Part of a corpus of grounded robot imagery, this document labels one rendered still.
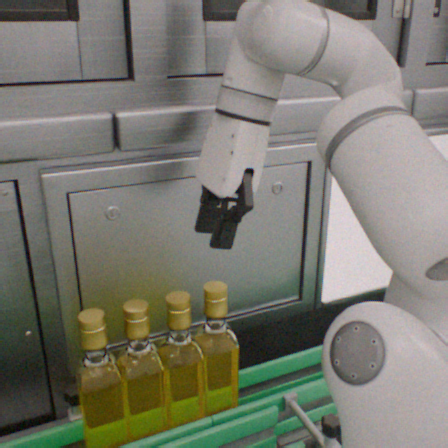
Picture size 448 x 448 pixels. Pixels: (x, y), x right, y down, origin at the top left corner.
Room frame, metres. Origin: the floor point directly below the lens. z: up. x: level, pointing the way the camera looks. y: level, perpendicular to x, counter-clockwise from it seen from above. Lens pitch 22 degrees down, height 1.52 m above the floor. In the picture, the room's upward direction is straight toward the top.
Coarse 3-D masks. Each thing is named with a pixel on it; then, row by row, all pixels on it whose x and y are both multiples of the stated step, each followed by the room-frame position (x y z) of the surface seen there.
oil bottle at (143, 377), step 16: (128, 352) 0.55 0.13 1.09; (144, 352) 0.55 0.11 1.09; (128, 368) 0.53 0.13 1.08; (144, 368) 0.54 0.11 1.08; (160, 368) 0.55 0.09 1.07; (128, 384) 0.53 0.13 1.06; (144, 384) 0.54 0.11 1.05; (160, 384) 0.54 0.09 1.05; (128, 400) 0.53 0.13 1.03; (144, 400) 0.54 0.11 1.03; (160, 400) 0.54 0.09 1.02; (128, 416) 0.53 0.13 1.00; (144, 416) 0.53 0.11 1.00; (160, 416) 0.54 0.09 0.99; (128, 432) 0.54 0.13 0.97; (144, 432) 0.53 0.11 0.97; (160, 432) 0.54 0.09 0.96
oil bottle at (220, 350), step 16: (208, 336) 0.59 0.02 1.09; (224, 336) 0.60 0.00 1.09; (208, 352) 0.58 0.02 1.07; (224, 352) 0.59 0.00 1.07; (208, 368) 0.58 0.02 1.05; (224, 368) 0.59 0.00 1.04; (208, 384) 0.58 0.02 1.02; (224, 384) 0.59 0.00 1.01; (208, 400) 0.58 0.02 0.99; (224, 400) 0.59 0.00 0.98
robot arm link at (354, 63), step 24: (336, 24) 0.55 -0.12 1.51; (360, 24) 0.59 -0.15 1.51; (336, 48) 0.55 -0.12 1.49; (360, 48) 0.56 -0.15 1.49; (384, 48) 0.56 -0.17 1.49; (312, 72) 0.55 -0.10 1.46; (336, 72) 0.56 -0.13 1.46; (360, 72) 0.56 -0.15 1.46; (384, 72) 0.53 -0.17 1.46; (360, 96) 0.43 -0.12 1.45; (384, 96) 0.43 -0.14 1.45; (336, 120) 0.42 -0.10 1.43; (360, 120) 0.41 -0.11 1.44; (336, 144) 0.41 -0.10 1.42
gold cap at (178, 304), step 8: (168, 296) 0.58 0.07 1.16; (176, 296) 0.58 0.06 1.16; (184, 296) 0.58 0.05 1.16; (168, 304) 0.57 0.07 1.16; (176, 304) 0.57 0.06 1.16; (184, 304) 0.57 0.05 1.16; (168, 312) 0.57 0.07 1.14; (176, 312) 0.57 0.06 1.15; (184, 312) 0.57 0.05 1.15; (168, 320) 0.57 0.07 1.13; (176, 320) 0.57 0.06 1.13; (184, 320) 0.57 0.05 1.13; (176, 328) 0.57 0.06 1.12; (184, 328) 0.57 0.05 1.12
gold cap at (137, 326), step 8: (128, 304) 0.56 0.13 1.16; (136, 304) 0.56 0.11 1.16; (144, 304) 0.56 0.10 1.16; (128, 312) 0.55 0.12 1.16; (136, 312) 0.55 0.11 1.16; (144, 312) 0.55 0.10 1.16; (128, 320) 0.55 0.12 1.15; (136, 320) 0.55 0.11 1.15; (144, 320) 0.55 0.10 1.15; (128, 328) 0.55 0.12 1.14; (136, 328) 0.55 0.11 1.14; (144, 328) 0.55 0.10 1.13; (128, 336) 0.55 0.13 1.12; (136, 336) 0.55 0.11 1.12; (144, 336) 0.55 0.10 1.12
